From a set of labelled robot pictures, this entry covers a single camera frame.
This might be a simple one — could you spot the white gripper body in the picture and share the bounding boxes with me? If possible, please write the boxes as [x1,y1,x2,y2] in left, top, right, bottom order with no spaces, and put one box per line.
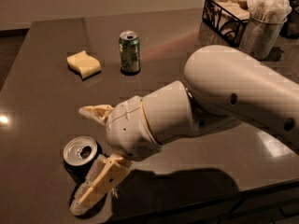
[106,96,162,161]

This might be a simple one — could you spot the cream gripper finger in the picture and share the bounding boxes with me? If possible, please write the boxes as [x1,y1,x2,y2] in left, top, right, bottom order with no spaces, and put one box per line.
[78,105,113,126]
[70,153,132,216]

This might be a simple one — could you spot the blue pepsi can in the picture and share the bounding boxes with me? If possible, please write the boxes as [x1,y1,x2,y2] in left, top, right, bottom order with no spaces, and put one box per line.
[62,135,104,185]

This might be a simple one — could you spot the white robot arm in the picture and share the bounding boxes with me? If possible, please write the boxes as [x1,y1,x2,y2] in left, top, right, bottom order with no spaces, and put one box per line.
[70,45,299,216]

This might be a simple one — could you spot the green soda can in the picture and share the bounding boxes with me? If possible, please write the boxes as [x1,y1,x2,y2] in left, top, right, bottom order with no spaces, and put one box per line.
[119,30,141,75]

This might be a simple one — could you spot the yellow sponge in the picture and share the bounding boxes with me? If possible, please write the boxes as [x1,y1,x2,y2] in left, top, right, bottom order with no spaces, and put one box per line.
[66,50,101,80]

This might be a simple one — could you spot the metal mesh cup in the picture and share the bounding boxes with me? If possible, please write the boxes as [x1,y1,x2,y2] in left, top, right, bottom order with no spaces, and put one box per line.
[239,16,286,61]

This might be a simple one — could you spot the wrapped plastic utensils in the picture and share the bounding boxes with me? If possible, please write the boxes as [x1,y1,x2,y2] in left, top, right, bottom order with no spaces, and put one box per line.
[247,0,292,23]

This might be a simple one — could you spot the dark object behind cup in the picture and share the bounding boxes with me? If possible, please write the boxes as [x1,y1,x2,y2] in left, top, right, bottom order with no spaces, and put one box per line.
[280,0,299,39]

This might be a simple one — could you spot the black wire napkin basket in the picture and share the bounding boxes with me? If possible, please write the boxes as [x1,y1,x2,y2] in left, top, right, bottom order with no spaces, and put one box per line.
[202,0,249,47]

